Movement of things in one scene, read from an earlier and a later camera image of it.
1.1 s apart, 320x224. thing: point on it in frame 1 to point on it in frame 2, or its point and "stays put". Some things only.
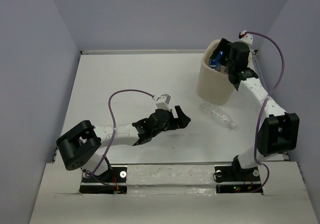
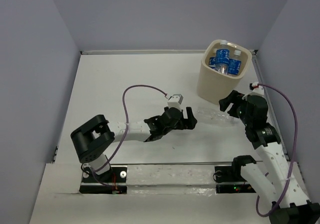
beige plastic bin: x=214 y=86 stays put
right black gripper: x=225 y=46 to x=234 y=97
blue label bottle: x=212 y=63 stays put
